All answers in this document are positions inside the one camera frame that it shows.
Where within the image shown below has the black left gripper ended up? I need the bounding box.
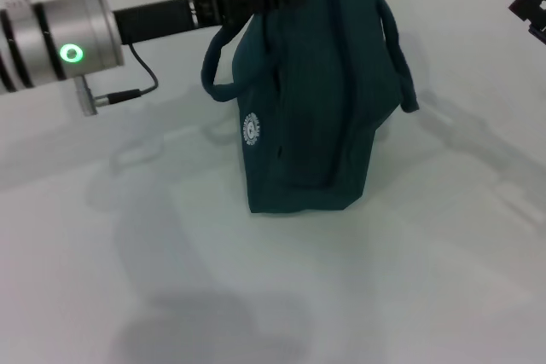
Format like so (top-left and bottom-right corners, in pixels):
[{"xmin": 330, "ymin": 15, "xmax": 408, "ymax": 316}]
[{"xmin": 112, "ymin": 0, "xmax": 309, "ymax": 46}]

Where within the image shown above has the dark teal insulated lunch bag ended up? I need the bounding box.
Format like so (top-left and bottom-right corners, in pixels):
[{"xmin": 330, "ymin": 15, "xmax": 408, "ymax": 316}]
[{"xmin": 200, "ymin": 0, "xmax": 421, "ymax": 215}]

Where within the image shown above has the left arm cable with plug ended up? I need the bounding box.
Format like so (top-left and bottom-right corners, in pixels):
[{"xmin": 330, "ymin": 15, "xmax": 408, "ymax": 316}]
[{"xmin": 75, "ymin": 43, "xmax": 160, "ymax": 118}]

